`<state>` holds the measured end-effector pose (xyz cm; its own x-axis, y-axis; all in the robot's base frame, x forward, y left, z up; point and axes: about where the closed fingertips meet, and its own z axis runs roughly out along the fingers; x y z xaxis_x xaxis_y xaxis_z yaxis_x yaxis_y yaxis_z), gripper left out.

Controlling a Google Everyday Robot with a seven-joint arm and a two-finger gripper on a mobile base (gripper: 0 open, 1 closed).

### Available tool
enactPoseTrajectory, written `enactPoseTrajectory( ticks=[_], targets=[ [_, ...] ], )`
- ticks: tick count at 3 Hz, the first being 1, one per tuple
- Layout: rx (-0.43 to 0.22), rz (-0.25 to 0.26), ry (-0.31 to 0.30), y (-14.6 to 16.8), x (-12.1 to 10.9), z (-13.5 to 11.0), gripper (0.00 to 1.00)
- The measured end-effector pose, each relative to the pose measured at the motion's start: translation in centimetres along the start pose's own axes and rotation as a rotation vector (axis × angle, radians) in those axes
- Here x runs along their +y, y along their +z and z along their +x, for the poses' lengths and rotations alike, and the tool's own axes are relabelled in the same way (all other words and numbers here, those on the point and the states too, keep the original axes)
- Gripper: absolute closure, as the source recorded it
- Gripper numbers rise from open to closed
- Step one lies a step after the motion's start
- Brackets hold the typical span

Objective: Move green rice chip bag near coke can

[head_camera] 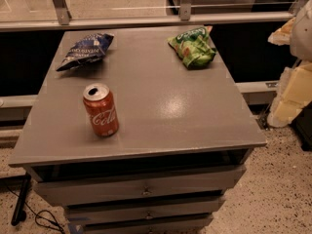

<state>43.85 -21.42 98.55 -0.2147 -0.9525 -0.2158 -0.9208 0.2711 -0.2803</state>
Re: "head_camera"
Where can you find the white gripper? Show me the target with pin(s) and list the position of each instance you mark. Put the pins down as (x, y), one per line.
(302, 36)

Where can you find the green rice chip bag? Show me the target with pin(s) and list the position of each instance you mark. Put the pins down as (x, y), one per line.
(192, 47)

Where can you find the red coke can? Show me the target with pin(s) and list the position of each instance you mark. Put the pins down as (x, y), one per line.
(100, 107)

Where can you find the blue potato chip bag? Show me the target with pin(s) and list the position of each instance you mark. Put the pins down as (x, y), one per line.
(91, 48)

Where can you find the middle grey drawer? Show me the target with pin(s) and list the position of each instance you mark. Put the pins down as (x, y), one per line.
(144, 209)

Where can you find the grey drawer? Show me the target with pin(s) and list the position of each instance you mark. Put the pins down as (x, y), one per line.
(144, 209)
(152, 226)
(97, 190)

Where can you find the grey drawer cabinet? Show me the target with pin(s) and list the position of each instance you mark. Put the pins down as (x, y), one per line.
(171, 119)

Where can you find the bottom grey drawer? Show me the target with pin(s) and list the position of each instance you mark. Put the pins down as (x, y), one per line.
(152, 226)

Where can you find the top grey drawer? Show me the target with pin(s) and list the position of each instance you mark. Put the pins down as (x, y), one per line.
(97, 190)

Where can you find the metal glass railing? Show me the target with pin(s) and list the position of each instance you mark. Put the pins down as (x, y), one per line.
(28, 15)

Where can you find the black stand leg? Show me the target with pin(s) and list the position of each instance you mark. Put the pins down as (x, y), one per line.
(19, 214)

